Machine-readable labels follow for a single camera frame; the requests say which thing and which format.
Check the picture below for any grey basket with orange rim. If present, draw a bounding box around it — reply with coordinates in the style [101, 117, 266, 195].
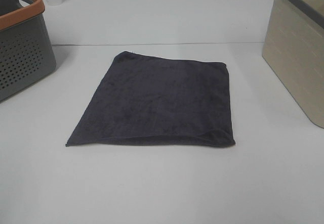
[1, 0, 56, 101]

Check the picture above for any dark grey towel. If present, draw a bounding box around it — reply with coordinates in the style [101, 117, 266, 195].
[66, 51, 235, 148]

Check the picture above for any beige basket with grey rim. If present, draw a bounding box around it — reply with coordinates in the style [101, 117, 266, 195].
[262, 0, 323, 127]

